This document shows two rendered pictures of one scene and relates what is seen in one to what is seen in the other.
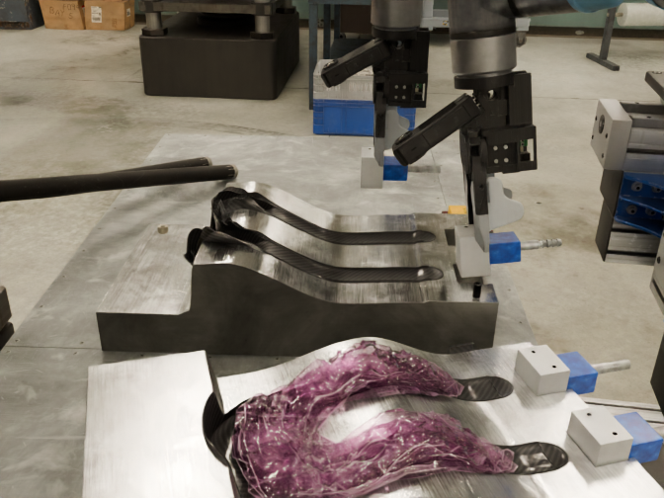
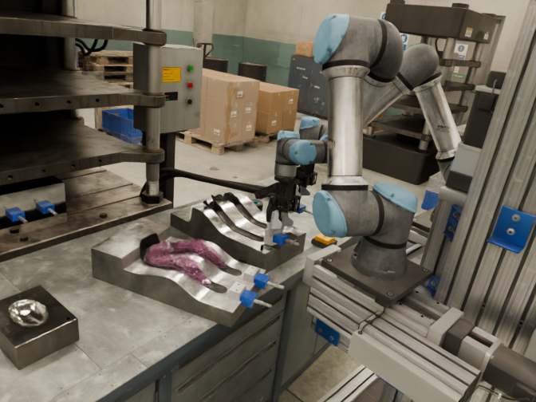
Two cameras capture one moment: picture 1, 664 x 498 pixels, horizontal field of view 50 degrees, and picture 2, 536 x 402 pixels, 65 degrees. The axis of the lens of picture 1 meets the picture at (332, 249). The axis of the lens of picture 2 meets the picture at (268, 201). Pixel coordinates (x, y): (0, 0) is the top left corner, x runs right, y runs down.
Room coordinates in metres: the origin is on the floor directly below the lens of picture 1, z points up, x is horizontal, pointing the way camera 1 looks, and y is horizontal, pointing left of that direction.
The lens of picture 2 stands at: (-0.30, -0.91, 1.61)
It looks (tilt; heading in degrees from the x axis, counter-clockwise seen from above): 23 degrees down; 35
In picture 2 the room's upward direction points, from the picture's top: 7 degrees clockwise
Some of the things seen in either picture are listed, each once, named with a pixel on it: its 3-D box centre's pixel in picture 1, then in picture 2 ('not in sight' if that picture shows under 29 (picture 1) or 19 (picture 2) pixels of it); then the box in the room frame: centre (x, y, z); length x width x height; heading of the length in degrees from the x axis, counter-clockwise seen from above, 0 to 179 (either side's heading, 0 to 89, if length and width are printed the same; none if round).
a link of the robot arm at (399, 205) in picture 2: not in sight; (388, 210); (0.71, -0.60, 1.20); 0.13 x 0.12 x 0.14; 145
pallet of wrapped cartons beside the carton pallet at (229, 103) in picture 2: not in sight; (210, 108); (3.98, 3.19, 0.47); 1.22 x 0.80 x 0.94; 89
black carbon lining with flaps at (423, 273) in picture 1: (312, 234); (238, 214); (0.87, 0.03, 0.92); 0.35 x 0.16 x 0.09; 89
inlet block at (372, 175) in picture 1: (400, 168); (301, 208); (1.11, -0.11, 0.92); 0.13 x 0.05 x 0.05; 89
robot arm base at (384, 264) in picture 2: not in sight; (381, 250); (0.72, -0.60, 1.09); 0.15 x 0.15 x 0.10
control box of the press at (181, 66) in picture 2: not in sight; (166, 189); (1.11, 0.74, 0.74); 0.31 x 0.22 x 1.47; 179
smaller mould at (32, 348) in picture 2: not in sight; (30, 324); (0.07, 0.04, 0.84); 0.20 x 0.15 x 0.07; 89
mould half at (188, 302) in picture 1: (301, 262); (236, 223); (0.88, 0.04, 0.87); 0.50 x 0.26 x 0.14; 89
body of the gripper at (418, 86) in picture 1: (398, 67); (304, 171); (1.11, -0.10, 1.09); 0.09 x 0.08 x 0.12; 89
